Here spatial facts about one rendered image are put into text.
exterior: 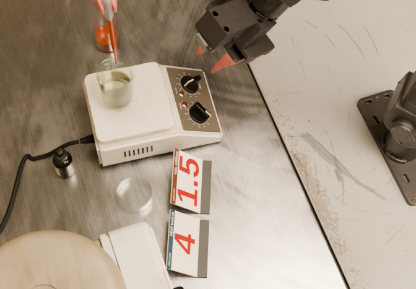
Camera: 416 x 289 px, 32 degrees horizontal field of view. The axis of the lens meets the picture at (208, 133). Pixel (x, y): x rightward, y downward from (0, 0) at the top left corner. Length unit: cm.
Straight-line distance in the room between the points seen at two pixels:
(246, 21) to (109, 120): 26
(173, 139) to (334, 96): 30
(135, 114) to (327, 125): 33
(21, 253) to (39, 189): 69
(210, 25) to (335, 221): 38
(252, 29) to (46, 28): 43
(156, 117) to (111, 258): 64
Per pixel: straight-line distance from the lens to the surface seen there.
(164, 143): 112
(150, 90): 112
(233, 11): 98
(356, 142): 121
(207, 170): 115
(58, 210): 114
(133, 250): 48
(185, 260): 108
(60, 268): 46
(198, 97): 116
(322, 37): 130
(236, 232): 112
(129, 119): 109
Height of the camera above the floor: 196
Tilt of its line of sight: 63 degrees down
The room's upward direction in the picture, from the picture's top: 7 degrees clockwise
